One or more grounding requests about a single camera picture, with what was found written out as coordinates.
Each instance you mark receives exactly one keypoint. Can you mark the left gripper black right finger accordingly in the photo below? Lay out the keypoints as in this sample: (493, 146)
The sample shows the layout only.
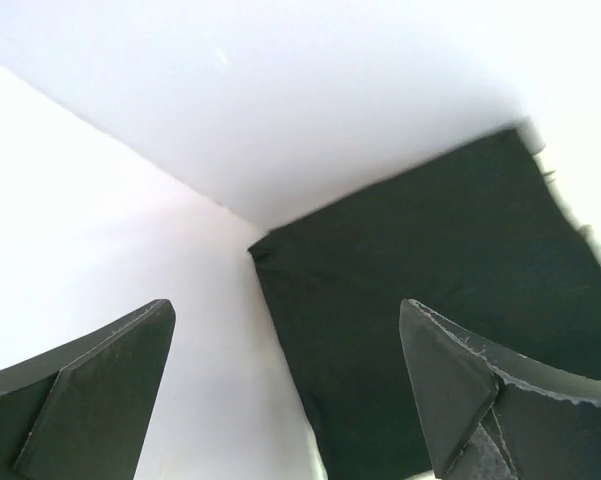
(488, 412)

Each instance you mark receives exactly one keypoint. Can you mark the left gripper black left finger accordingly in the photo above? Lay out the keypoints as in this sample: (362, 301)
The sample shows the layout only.
(82, 410)

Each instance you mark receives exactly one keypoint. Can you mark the black t-shirt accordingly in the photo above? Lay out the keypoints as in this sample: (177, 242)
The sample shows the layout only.
(474, 234)

